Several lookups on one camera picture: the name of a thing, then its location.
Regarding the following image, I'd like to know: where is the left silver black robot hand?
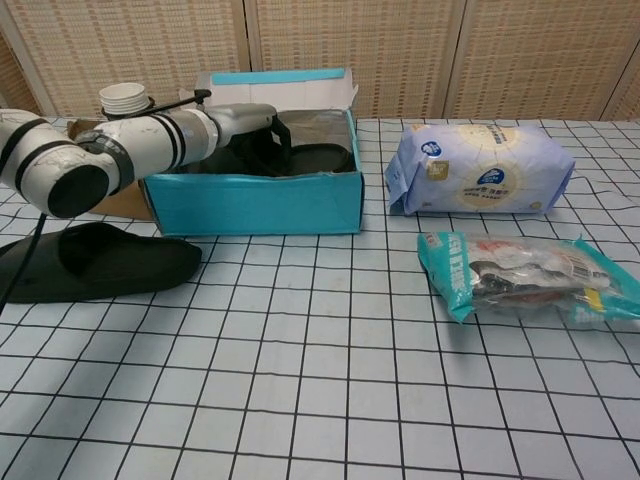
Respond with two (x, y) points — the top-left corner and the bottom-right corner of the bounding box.
(205, 103), (294, 177)

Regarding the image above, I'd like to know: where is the black slipper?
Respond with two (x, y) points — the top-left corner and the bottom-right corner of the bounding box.
(0, 222), (204, 305)
(197, 142), (352, 177)

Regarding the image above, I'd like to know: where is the teal cardboard shoe box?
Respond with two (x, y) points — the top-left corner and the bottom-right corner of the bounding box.
(142, 67), (365, 237)

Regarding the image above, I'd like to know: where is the white paper cup stack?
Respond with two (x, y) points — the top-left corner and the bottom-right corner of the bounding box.
(98, 83), (155, 120)

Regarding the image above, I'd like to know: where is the brown kraft paper box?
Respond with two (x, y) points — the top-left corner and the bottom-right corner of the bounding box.
(66, 118), (156, 221)

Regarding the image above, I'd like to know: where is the bamboo folding screen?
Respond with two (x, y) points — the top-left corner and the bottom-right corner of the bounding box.
(0, 0), (640, 122)

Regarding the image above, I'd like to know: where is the blue white tissue pack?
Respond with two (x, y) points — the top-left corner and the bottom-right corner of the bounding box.
(384, 122), (576, 217)

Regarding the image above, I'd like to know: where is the blue checked tablecloth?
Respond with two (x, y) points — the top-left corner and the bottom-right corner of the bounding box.
(0, 117), (640, 480)

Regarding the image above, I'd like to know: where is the teal clear snack bag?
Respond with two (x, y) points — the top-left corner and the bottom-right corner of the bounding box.
(417, 230), (640, 325)

